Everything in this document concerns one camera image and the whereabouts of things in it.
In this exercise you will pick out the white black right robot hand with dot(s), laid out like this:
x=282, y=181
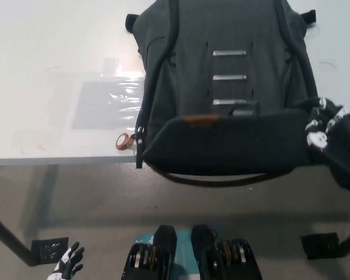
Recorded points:
x=321, y=131

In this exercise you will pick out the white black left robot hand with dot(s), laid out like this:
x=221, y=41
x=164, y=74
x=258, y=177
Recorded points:
x=65, y=261

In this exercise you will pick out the dark grey fabric backpack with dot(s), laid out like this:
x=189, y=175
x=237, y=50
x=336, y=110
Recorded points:
x=221, y=87

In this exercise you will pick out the clear plastic bag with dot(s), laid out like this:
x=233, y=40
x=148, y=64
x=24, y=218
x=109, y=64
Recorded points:
x=105, y=108

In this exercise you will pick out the round brown leather tag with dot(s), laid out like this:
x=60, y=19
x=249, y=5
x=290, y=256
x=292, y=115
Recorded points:
x=123, y=142

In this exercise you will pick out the clear plastic sleeve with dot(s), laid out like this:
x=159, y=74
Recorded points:
x=116, y=87

